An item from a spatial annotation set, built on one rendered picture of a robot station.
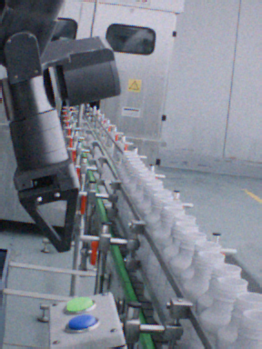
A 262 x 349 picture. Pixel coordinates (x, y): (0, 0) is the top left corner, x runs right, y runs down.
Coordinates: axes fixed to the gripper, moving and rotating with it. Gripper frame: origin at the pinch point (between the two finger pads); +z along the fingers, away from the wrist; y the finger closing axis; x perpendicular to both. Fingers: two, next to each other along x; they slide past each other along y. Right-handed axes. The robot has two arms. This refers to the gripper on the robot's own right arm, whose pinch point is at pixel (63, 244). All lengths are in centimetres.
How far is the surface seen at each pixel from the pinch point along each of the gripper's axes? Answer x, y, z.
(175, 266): -13.7, 19.6, 12.1
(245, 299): -17.7, -6.7, 9.4
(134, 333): -5.3, 2.1, 13.6
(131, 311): -5.7, 3.1, 11.0
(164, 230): -15.1, 37.7, 11.4
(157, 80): -81, 473, 11
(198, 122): -208, 1023, 122
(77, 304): 0.2, -1.3, 7.0
